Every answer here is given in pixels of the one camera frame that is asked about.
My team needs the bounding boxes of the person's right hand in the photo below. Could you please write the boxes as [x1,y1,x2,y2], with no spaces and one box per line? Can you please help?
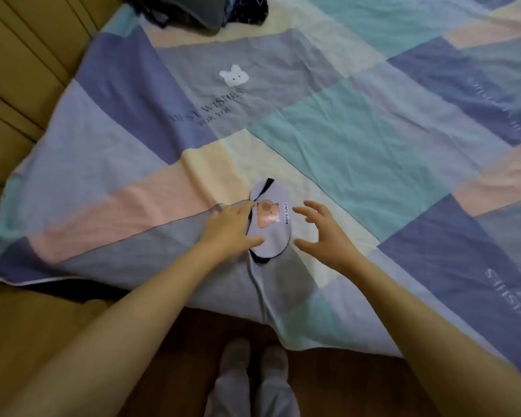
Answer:
[291,200,365,274]

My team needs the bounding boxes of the person's left hand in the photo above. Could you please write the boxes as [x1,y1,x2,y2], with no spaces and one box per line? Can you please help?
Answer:
[198,199,266,262]

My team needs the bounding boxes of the lavender capybara sleep mask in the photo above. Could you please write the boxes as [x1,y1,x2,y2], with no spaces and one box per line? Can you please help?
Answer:
[245,177,292,265]

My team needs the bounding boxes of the person's left forearm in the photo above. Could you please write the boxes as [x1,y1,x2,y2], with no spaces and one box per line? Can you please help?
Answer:
[0,243,248,417]

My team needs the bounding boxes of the person's right forearm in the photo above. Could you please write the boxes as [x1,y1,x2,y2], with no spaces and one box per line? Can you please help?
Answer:
[329,251,521,417]

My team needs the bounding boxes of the pastel patchwork bed sheet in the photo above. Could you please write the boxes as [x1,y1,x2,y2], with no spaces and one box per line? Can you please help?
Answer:
[0,0,521,387]

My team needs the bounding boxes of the person's left white shoe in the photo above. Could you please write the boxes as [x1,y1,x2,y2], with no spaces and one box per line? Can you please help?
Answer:
[220,338,252,379]

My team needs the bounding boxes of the person's white shoe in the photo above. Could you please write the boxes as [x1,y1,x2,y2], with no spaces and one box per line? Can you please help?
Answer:
[260,342,290,381]
[220,338,252,379]

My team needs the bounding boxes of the person's right white shoe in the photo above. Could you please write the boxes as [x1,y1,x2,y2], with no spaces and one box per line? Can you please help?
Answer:
[260,342,290,381]

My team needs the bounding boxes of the light grey trousers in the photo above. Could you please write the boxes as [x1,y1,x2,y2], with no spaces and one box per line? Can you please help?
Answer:
[203,368,301,417]

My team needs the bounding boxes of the navy patterned cloth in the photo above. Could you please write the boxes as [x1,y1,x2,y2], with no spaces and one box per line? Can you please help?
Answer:
[223,0,270,25]

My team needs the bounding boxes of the grey green pillow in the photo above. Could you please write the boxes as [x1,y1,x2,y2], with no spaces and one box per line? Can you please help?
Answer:
[123,0,229,35]

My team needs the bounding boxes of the yellow wooden headboard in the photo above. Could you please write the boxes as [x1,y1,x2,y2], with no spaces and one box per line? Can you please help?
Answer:
[0,0,127,274]

